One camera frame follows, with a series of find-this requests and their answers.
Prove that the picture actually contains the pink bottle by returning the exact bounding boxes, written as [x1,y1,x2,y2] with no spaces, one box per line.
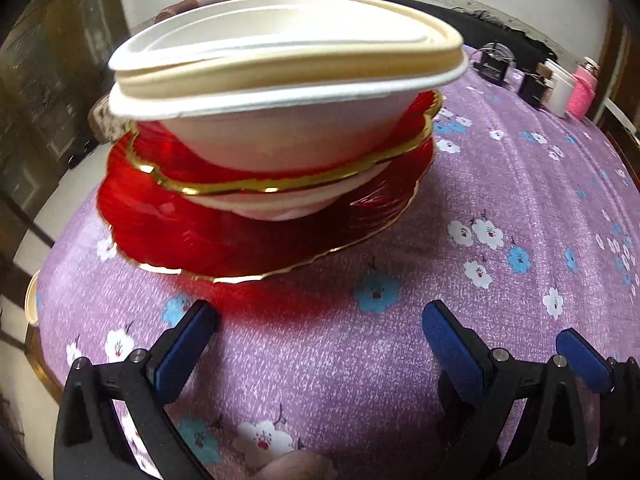
[566,56,600,121]

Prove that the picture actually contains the purple floral tablecloth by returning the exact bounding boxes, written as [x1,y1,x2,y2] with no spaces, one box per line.
[37,44,640,480]

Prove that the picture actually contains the red glass bowl gold rim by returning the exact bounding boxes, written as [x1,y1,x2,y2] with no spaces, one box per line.
[125,87,444,197]

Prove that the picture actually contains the leaf patterned blanket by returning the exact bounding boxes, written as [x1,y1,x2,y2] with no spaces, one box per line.
[87,94,132,144]

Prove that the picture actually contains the large white bowl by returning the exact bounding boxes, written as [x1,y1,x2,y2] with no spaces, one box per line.
[108,55,472,177]

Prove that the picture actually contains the black boxy device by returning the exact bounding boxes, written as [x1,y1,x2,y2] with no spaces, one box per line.
[517,72,549,109]

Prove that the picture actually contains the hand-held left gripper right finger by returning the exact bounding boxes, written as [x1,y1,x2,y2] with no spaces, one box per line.
[421,300,590,480]

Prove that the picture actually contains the beige bowl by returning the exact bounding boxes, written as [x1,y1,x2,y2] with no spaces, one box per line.
[115,4,465,102]

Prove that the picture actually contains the wooden glass door cabinet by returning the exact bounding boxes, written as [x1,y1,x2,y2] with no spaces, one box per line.
[0,0,127,201]

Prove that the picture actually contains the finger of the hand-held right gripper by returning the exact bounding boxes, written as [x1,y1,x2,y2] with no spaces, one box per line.
[556,329,640,411]

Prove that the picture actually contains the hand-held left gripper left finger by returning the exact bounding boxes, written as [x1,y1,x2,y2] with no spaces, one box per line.
[54,300,217,480]

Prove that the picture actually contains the red glass plate gold rim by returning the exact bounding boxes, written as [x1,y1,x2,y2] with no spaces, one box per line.
[96,127,435,284]

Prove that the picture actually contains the dark wooden chair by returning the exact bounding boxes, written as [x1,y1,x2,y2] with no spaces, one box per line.
[0,195,67,411]

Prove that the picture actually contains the shallow white bowl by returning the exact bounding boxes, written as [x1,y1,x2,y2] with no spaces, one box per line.
[189,159,397,222]

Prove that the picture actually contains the white plastic cup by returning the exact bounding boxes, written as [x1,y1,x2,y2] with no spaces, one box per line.
[544,59,575,117]

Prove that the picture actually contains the brown armchair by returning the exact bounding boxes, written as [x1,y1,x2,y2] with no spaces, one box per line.
[154,0,287,18]

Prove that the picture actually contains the small white bowl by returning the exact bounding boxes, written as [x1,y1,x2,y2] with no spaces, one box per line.
[109,0,433,73]

